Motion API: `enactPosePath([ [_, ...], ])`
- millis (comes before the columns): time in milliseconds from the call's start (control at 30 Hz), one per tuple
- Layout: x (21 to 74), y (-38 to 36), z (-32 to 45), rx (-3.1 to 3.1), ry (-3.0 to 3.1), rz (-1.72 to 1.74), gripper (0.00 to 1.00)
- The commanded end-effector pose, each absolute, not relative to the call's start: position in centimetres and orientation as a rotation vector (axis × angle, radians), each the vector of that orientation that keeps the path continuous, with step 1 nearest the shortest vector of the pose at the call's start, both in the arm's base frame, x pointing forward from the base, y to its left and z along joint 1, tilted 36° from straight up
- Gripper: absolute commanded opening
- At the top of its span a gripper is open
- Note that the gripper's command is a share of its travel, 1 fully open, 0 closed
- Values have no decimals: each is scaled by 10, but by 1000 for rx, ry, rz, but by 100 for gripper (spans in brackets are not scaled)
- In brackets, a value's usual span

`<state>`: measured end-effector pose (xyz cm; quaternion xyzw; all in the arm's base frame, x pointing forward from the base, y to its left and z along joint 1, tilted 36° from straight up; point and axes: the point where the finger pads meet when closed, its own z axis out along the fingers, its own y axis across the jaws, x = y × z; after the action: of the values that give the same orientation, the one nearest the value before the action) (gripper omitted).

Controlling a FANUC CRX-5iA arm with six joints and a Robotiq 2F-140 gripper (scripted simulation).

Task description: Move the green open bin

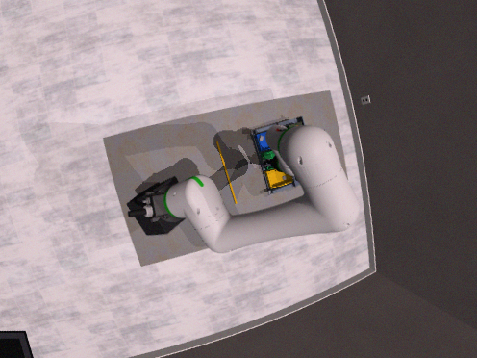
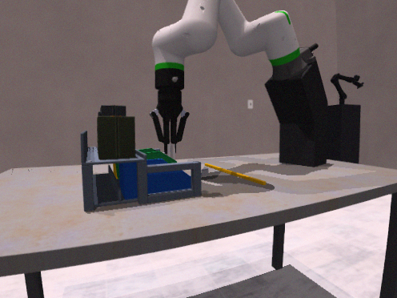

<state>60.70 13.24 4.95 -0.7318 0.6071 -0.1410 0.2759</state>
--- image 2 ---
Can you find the yellow bar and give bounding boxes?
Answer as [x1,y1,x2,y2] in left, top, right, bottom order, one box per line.
[205,163,266,185]

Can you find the green bin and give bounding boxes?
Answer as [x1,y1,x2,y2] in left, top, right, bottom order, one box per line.
[115,148,175,179]

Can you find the blue open bin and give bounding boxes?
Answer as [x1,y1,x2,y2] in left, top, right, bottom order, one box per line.
[119,159,190,199]

